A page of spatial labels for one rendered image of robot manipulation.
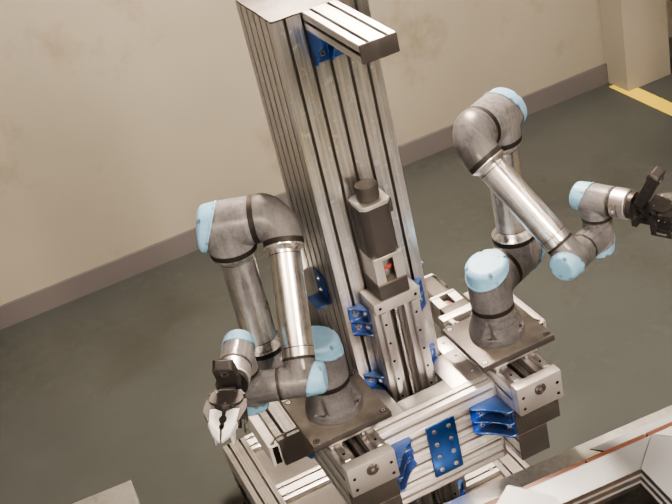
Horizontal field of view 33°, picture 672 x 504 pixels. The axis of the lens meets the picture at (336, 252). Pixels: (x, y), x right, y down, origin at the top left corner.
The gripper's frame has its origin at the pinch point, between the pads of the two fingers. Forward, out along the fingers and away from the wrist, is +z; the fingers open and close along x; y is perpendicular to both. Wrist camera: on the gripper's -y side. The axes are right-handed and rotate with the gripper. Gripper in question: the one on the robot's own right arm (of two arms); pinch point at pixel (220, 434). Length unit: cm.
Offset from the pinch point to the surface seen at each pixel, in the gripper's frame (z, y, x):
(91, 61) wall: -327, 46, 105
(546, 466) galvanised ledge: -61, 68, -75
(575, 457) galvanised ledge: -63, 67, -83
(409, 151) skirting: -390, 134, -44
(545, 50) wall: -433, 97, -124
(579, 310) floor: -226, 132, -112
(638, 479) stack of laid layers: -36, 50, -93
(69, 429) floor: -197, 162, 109
